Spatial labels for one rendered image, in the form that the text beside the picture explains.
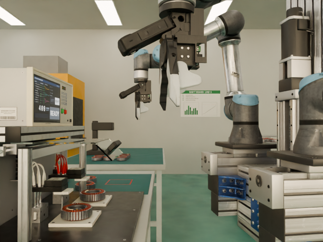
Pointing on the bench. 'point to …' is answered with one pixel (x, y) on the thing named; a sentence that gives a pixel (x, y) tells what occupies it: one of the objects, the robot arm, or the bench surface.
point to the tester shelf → (37, 133)
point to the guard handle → (114, 145)
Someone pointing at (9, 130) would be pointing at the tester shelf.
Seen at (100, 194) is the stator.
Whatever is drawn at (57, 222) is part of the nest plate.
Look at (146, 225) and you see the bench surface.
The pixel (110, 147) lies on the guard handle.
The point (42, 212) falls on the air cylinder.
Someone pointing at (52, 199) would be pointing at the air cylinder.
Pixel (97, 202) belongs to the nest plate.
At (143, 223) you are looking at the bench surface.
